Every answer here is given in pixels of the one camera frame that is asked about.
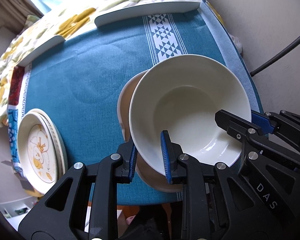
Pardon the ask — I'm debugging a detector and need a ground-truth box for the white ceramic bowl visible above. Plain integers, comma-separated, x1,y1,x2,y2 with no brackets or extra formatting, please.
132,54,251,174

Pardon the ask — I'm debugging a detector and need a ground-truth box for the pink beige bowl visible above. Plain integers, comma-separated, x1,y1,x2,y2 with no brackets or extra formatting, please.
117,70,183,193

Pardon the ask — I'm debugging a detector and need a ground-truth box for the white duck pattern plate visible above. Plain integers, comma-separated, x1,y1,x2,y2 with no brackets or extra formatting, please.
17,112,58,190

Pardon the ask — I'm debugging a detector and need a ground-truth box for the white plain shallow plate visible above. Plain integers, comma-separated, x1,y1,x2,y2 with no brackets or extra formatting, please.
30,108,68,179

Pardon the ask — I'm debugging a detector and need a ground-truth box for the white tray table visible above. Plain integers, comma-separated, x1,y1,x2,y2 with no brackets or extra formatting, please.
8,0,262,120

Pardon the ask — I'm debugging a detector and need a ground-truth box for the teal patterned table cloth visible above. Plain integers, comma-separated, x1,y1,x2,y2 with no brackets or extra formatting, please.
8,7,262,205

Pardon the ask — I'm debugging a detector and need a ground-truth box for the floral striped quilt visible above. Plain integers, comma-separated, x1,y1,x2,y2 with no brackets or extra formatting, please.
0,0,201,127

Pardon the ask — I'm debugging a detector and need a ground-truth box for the brown curtain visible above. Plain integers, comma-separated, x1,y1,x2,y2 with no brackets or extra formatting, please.
0,0,43,34

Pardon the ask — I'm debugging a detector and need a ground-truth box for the black cable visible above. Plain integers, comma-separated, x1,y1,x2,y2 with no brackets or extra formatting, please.
250,27,300,77

